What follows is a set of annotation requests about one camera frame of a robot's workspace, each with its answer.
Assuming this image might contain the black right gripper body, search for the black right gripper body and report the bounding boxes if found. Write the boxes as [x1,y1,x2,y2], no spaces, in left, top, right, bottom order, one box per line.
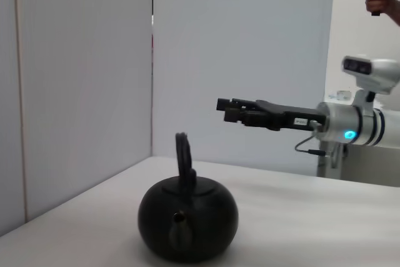
[256,99,327,133]

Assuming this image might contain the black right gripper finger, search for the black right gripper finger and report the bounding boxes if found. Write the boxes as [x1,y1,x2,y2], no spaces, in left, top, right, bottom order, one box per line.
[223,108,270,128]
[216,97,259,112]

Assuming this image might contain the black teapot with hoop handle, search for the black teapot with hoop handle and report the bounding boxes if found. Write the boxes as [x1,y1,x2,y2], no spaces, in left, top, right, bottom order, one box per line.
[137,132,240,254]

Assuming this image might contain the person's bare hand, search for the person's bare hand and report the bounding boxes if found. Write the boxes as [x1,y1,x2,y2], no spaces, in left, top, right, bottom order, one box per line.
[364,0,398,15]

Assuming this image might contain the small clear background objects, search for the small clear background objects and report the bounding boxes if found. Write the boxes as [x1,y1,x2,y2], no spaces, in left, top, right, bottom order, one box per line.
[327,89,354,101]

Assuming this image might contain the grey cable with silver connector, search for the grey cable with silver connector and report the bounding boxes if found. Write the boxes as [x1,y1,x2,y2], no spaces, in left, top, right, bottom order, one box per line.
[294,119,328,157]

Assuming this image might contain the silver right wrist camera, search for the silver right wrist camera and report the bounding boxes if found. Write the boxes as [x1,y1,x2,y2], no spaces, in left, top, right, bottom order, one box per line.
[341,56,400,94]

